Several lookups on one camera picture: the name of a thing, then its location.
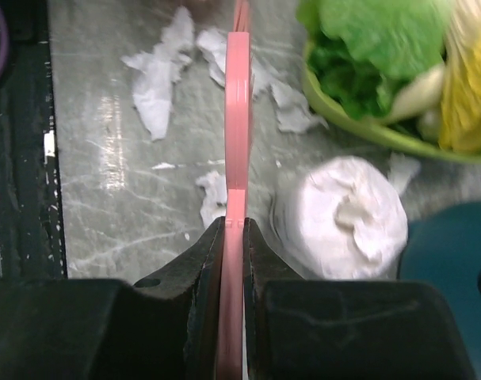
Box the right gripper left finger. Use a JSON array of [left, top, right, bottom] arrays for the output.
[[0, 218, 224, 379]]

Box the yellow white cabbage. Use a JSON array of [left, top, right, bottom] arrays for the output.
[[390, 0, 481, 154]]

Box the teal plastic bucket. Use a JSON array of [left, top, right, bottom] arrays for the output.
[[398, 201, 481, 379]]

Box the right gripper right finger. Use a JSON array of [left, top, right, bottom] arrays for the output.
[[242, 218, 476, 379]]

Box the white tissue roll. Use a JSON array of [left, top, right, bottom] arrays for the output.
[[270, 156, 408, 279]]

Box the paper scrap centre lower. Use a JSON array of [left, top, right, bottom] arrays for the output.
[[120, 6, 195, 141]]

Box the paper scrap centre upper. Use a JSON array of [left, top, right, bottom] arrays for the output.
[[196, 28, 279, 99]]

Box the paper scrap near basket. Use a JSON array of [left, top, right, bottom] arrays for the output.
[[271, 81, 328, 134]]

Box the green vegetable basket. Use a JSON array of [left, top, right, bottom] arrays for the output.
[[301, 63, 481, 164]]

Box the pink hand brush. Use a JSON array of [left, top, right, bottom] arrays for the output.
[[216, 1, 253, 379]]

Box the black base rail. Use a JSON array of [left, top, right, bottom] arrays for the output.
[[0, 1, 67, 279]]

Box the paper scrap right side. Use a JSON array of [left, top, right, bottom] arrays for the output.
[[196, 171, 227, 229]]

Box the green leafy bok choy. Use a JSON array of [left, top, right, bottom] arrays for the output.
[[296, 1, 453, 124]]

